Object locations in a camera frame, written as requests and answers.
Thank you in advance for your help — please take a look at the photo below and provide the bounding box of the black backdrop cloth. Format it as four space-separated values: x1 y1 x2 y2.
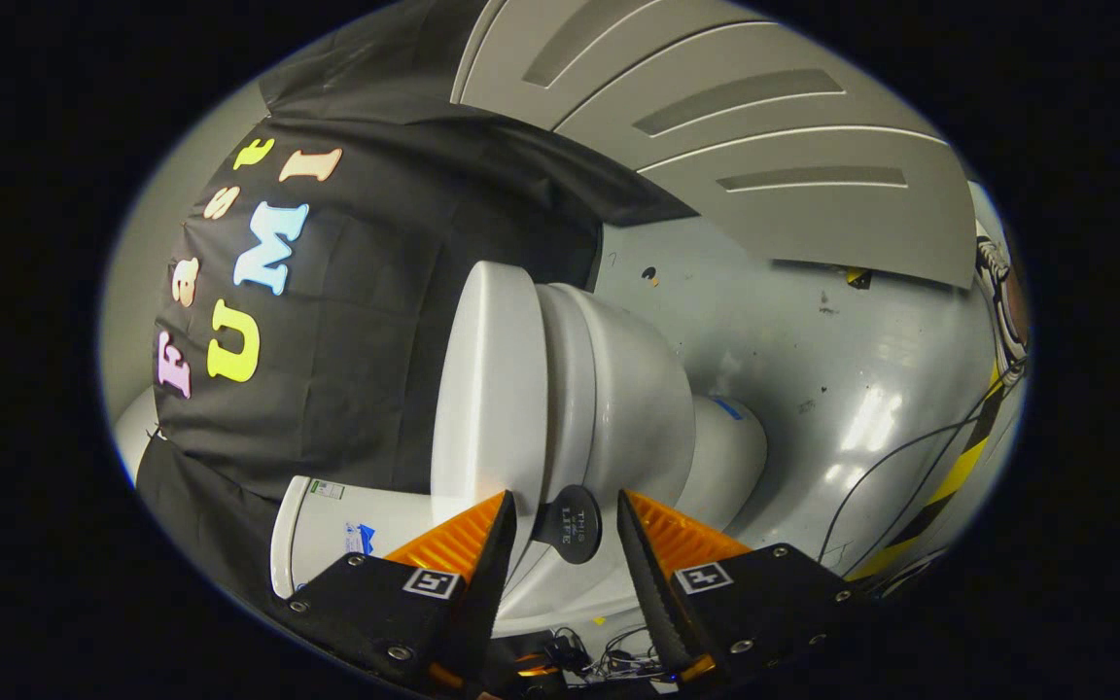
135 0 699 623

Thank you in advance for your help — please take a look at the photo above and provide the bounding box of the grey drawer cabinet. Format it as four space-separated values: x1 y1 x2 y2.
449 0 978 291

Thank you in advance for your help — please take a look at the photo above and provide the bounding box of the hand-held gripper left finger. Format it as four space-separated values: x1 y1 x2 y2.
273 491 519 696

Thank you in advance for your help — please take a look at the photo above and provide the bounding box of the white ceramic toilet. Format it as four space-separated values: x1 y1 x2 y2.
270 282 769 635

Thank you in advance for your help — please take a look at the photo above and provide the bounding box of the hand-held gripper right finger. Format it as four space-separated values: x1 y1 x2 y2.
615 489 858 687

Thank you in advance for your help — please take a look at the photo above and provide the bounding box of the black round lid handle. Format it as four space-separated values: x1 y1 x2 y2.
532 485 603 566

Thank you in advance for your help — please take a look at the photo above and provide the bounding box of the thin black floor cable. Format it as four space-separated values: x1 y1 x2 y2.
817 408 1000 567

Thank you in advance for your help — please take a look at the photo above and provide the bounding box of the tangle of black cables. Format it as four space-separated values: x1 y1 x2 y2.
492 627 680 693

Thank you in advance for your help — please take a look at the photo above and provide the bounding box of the yellow black floor tape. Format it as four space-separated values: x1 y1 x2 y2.
845 358 1010 584

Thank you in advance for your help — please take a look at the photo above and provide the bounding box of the white toilet lid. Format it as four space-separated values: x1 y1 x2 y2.
430 261 553 577

